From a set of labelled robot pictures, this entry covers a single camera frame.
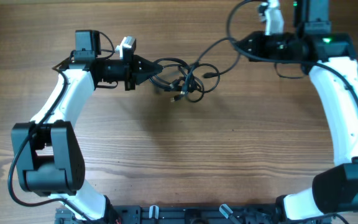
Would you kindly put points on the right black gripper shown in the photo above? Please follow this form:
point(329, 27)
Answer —
point(257, 38)

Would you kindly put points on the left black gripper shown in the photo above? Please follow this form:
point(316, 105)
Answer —
point(138, 76)

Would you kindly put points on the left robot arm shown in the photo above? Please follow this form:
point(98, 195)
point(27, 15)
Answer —
point(47, 157)

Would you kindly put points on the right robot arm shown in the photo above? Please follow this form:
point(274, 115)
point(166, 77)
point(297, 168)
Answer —
point(330, 61)

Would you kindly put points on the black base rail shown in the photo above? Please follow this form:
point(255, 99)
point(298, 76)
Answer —
point(247, 214)

